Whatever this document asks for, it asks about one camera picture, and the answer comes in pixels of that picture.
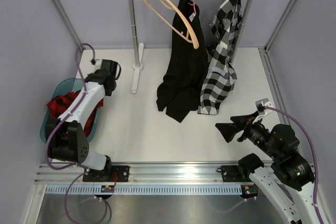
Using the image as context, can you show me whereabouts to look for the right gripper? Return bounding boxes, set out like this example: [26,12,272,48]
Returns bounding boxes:
[215,109,279,159]

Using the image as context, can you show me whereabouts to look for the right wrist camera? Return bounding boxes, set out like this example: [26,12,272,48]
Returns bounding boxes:
[253,98,274,124]

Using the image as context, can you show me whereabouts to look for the wooden hanger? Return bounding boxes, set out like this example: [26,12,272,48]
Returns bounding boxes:
[138,0,200,50]

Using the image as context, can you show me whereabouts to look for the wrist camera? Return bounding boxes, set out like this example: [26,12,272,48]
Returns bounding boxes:
[253,98,274,124]
[90,59,102,69]

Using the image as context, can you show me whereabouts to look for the white black plaid shirt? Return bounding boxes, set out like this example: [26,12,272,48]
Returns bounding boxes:
[197,0,242,115]

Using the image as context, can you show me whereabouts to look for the white metal clothes rack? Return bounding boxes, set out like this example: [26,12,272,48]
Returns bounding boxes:
[123,0,263,94]

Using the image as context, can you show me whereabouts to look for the red black plaid shirt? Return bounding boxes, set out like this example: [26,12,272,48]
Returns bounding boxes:
[47,90,103,136]

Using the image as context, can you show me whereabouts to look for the white cable duct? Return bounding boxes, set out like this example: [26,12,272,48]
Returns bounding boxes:
[46,184,243,195]

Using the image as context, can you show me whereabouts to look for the right aluminium frame post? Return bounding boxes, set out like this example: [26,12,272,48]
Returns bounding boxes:
[264,0,298,53]

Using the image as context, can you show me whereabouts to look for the left aluminium frame post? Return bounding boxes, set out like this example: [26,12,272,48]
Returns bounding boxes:
[51,0,83,52]

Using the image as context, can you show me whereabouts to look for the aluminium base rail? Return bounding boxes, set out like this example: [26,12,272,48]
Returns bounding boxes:
[34,161,252,185]

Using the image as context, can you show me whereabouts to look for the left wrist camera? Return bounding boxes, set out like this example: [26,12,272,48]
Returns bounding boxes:
[90,59,102,69]

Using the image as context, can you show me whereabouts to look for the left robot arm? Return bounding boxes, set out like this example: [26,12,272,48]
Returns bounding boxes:
[45,59,121,182]

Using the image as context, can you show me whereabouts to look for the aluminium frame post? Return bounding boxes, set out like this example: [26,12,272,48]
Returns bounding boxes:
[51,0,83,52]
[264,0,298,53]

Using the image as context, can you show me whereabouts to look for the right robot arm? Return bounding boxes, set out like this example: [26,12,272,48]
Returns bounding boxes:
[215,106,330,223]

